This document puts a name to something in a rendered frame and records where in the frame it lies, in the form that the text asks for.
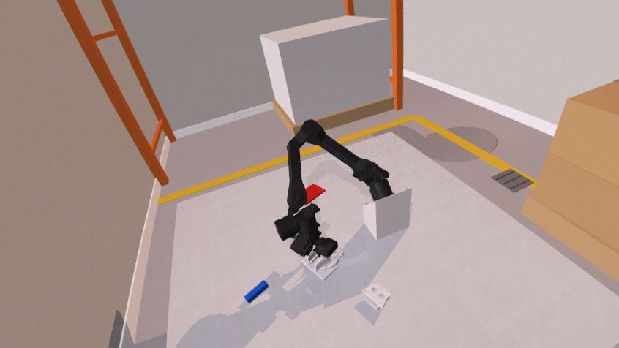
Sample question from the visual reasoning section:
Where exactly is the blue rectangular block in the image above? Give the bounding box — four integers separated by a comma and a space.
244, 280, 269, 304

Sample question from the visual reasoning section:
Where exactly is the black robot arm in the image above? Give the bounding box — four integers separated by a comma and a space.
274, 119, 395, 257

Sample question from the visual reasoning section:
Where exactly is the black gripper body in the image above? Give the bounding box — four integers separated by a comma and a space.
299, 223, 338, 258

